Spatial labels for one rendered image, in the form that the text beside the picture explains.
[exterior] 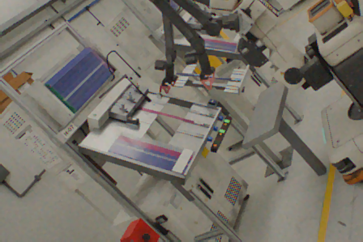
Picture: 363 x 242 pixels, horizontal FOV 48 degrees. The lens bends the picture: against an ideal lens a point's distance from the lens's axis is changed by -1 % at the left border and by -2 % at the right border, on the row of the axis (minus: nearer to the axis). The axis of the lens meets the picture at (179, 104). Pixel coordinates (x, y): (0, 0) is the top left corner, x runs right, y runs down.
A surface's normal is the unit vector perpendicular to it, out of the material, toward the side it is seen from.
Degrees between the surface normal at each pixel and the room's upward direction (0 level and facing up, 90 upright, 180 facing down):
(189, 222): 90
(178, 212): 90
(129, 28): 90
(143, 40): 90
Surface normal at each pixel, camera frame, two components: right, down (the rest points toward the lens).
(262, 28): -0.22, 0.45
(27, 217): 0.63, -0.42
